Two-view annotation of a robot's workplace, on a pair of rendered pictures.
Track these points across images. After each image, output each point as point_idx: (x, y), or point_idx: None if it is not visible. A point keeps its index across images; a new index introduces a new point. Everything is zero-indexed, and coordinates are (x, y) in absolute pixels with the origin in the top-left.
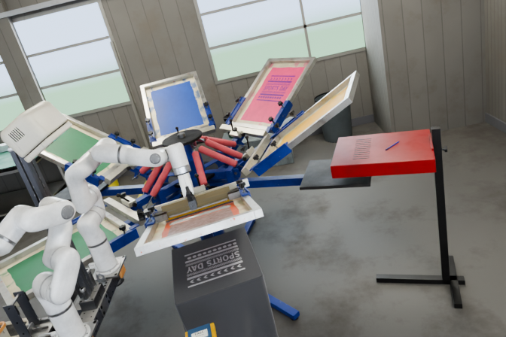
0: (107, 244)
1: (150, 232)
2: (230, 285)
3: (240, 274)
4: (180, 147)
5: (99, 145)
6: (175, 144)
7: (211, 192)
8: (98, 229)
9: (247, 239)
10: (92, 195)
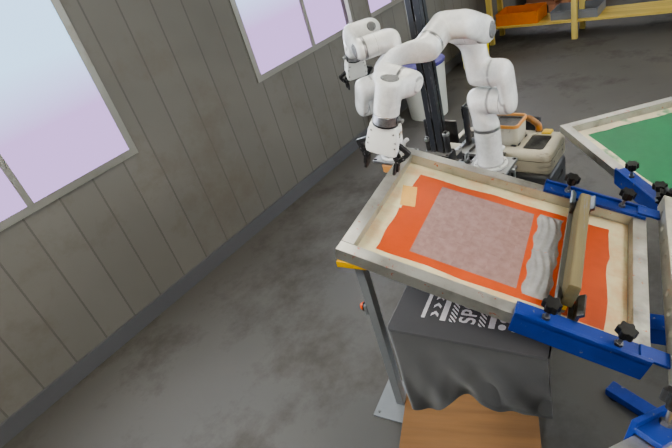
0: (479, 139)
1: (488, 178)
2: (404, 293)
3: (415, 308)
4: (375, 86)
5: (435, 14)
6: (380, 77)
7: (571, 258)
8: (472, 112)
9: (496, 346)
10: (479, 73)
